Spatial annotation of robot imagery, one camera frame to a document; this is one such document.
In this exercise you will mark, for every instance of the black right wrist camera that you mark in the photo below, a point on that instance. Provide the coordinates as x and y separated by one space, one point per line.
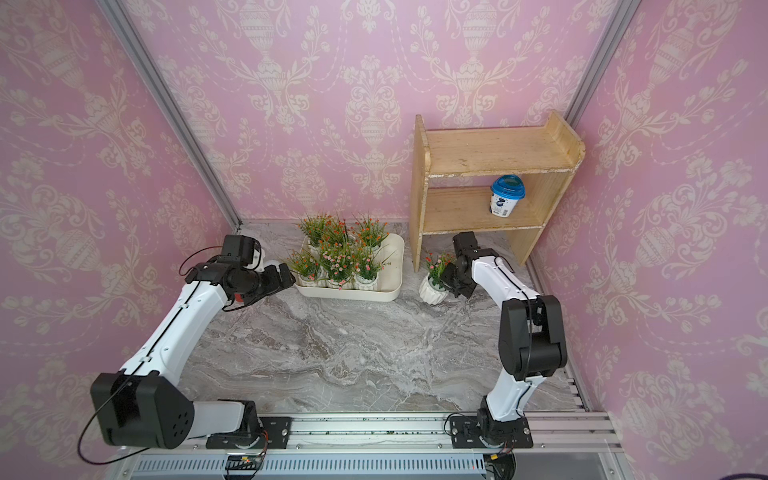
465 245

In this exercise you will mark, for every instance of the tall pink flower plant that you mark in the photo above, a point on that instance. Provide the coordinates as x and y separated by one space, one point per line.
339 260

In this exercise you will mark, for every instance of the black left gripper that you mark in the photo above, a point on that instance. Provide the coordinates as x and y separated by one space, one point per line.
276 283

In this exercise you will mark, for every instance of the blue lid white tub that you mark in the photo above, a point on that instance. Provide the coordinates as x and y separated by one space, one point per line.
506 192

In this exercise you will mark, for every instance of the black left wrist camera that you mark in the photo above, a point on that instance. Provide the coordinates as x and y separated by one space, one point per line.
241 250

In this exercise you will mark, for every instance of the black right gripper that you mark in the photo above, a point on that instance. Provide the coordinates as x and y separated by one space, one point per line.
451 267

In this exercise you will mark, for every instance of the orange flower plant white pot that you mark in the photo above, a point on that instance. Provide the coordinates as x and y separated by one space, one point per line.
314 228

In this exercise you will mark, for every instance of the red flower plant white pot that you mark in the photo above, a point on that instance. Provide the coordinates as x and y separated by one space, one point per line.
335 232

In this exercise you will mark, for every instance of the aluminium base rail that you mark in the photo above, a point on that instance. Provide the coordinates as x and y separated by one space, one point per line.
432 445

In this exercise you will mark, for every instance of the cream plastic storage box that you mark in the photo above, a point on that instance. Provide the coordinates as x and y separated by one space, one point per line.
389 283

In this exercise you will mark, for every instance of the wooden two-tier shelf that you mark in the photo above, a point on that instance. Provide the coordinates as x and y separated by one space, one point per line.
452 170

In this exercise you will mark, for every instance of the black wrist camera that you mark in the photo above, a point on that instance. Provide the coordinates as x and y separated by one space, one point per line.
241 250
465 245

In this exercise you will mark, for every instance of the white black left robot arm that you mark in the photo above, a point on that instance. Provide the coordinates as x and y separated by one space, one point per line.
141 405

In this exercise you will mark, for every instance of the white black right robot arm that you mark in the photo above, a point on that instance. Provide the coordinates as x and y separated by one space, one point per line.
531 343

